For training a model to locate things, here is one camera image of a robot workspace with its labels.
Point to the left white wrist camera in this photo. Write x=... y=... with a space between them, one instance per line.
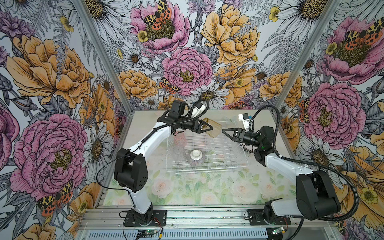
x=198 y=108

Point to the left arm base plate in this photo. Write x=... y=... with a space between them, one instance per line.
x=153 y=218

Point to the green circuit board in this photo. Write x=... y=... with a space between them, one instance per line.
x=145 y=233

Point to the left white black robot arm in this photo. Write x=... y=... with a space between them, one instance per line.
x=131 y=170

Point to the yellow plastic cup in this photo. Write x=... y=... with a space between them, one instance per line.
x=217 y=128

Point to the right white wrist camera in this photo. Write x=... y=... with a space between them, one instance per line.
x=246 y=120

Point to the purple striped bowl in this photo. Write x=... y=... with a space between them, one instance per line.
x=197 y=158

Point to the aluminium front rail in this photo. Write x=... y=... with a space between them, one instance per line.
x=184 y=223

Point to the clear plastic cup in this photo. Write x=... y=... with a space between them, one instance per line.
x=178 y=153

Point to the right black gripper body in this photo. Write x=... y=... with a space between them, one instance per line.
x=240 y=136

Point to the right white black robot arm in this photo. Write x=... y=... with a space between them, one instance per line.
x=315 y=195

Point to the white wire dish rack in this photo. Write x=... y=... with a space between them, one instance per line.
x=222 y=154

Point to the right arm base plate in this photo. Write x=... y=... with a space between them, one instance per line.
x=258 y=216

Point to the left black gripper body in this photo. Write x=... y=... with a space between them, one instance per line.
x=193 y=126

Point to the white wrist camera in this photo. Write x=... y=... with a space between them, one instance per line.
x=246 y=120
x=198 y=108

